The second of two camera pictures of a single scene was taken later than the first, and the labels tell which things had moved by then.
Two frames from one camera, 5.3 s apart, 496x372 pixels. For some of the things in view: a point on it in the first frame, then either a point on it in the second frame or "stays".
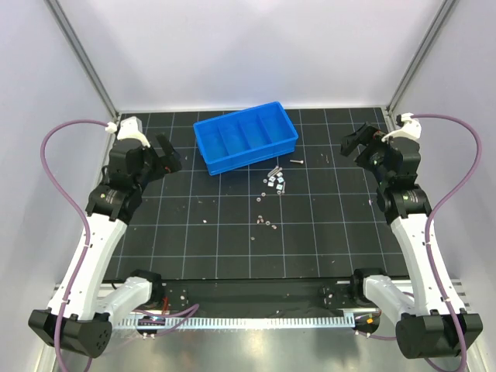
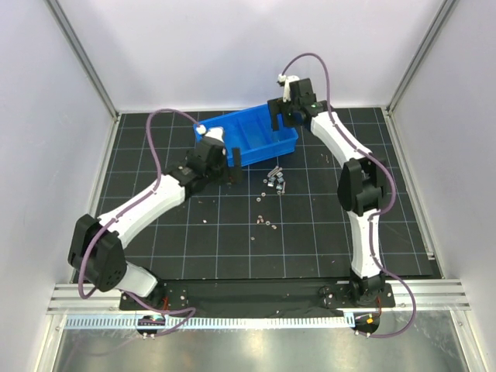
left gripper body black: [156, 158] to [225, 169]
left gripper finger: [168, 148] to [216, 155]
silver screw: [273, 170] stays
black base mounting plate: [255, 295] stays
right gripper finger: [350, 142] to [274, 108]
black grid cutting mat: [311, 213] stays
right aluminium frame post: [446, 8] stays
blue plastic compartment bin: [245, 137] stays
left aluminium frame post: [68, 30] stays
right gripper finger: [363, 160] to [292, 118]
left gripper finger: [171, 163] to [235, 171]
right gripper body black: [364, 145] to [279, 105]
